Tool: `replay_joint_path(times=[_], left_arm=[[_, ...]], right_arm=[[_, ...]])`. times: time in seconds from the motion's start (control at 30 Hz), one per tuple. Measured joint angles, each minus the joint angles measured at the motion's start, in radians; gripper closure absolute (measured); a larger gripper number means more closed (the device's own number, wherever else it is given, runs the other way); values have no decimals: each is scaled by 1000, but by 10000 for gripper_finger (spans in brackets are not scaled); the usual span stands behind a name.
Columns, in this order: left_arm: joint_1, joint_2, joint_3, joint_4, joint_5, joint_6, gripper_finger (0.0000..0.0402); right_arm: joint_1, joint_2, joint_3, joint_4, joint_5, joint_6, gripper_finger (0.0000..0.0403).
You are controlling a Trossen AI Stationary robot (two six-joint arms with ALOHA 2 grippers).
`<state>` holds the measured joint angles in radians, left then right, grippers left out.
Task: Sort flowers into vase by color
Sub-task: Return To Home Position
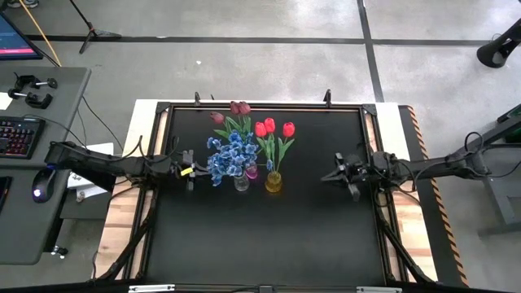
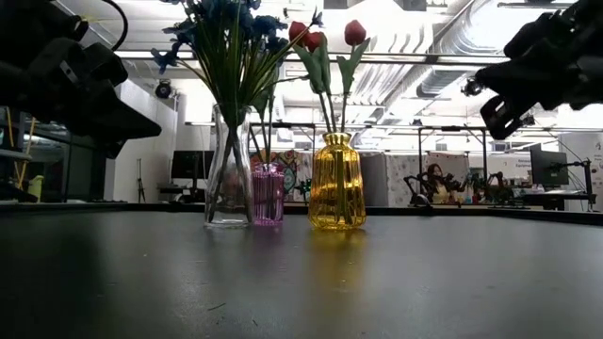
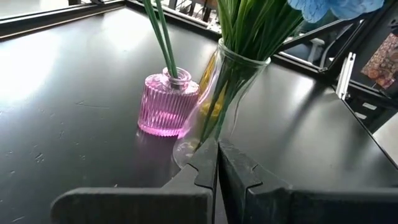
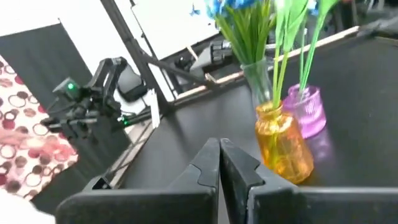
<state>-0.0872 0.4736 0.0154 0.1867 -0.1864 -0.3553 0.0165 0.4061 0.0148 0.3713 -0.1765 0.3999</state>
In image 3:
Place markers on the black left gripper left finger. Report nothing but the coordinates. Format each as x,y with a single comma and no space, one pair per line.
140,208

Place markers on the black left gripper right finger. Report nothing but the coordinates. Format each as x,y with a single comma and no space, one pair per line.
311,208

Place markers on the amber ribbed glass vase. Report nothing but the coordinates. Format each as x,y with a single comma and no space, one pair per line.
206,77

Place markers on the bright red artificial tulip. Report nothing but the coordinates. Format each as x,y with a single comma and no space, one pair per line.
166,31
158,31

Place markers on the blue artificial flower bunch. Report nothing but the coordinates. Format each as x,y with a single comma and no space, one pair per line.
242,28
314,9

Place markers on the clear glass vase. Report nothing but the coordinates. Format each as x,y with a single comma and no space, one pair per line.
189,149

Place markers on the pink ribbed glass vase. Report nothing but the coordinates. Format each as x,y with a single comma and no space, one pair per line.
164,109

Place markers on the brown circle patterned cloth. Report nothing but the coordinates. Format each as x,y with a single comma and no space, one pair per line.
384,62

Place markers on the silver aluminium bracket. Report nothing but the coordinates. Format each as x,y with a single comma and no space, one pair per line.
345,76

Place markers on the black frame strut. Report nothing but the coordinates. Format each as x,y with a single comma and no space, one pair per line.
326,31

